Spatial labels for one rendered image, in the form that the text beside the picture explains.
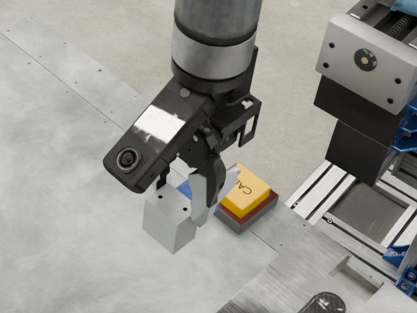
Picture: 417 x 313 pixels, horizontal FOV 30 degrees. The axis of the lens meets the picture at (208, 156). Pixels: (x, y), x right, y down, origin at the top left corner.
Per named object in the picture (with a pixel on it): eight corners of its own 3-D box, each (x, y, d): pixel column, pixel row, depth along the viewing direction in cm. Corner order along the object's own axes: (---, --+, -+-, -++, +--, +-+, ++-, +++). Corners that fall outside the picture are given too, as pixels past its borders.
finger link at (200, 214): (247, 214, 87) (244, 148, 81) (211, 243, 83) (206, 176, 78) (226, 202, 88) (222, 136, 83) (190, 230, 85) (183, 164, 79)
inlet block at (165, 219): (218, 172, 96) (224, 141, 92) (249, 195, 94) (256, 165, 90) (141, 228, 88) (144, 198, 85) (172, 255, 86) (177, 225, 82)
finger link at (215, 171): (228, 207, 80) (224, 138, 75) (218, 215, 79) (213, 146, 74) (195, 189, 83) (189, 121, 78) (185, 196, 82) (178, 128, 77)
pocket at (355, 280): (342, 270, 94) (350, 252, 92) (378, 297, 92) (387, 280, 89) (320, 292, 92) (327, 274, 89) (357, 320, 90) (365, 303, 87)
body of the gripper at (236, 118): (255, 143, 82) (275, 55, 73) (199, 184, 77) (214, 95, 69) (202, 105, 85) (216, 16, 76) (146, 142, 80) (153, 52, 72)
